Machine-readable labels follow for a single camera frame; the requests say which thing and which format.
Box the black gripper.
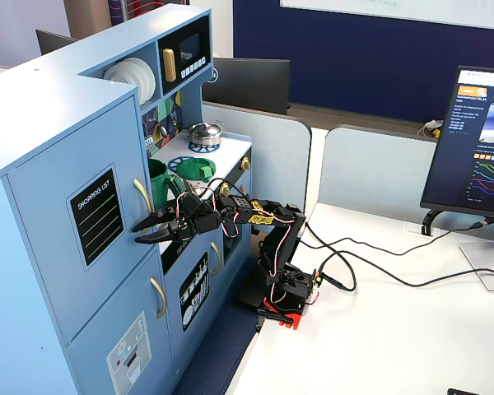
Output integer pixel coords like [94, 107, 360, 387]
[131, 189, 224, 245]

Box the blue door with shopping list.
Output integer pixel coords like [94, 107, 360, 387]
[6, 94, 161, 346]

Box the red arm base clamp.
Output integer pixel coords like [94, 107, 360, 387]
[257, 298, 304, 330]

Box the blue dishwasher door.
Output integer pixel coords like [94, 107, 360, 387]
[163, 236, 227, 386]

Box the blue door with ice dispenser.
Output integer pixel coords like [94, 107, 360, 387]
[65, 246, 178, 395]

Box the green plastic pot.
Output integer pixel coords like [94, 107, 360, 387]
[147, 158, 189, 209]

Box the green round printed lid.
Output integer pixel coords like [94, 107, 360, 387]
[175, 158, 217, 181]

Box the blue round burner grate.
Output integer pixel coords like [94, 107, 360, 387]
[187, 141, 220, 154]
[167, 155, 195, 174]

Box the steel pot with lid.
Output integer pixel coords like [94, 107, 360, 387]
[188, 120, 226, 147]

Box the grey desk partition panel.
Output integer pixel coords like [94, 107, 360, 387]
[201, 100, 313, 223]
[317, 124, 440, 225]

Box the white toy plate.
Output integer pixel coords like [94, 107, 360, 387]
[103, 58, 146, 102]
[135, 57, 156, 102]
[127, 57, 151, 103]

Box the black monitor switched off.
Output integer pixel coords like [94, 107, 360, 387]
[35, 29, 80, 55]
[212, 57, 291, 116]

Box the blue toy kitchen unit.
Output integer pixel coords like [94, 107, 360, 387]
[0, 3, 254, 395]

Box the black toy microwave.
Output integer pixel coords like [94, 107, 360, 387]
[158, 15, 212, 94]

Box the monitor showing graphs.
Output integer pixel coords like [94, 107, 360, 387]
[419, 64, 494, 219]

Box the silver monitor stand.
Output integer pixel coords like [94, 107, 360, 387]
[459, 217, 494, 293]

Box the black cable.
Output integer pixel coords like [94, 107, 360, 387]
[304, 246, 494, 289]
[302, 217, 494, 258]
[319, 250, 358, 292]

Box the yellow and white cable bundle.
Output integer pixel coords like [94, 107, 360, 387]
[417, 118, 444, 139]

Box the white wall board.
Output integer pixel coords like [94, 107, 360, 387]
[278, 0, 494, 32]

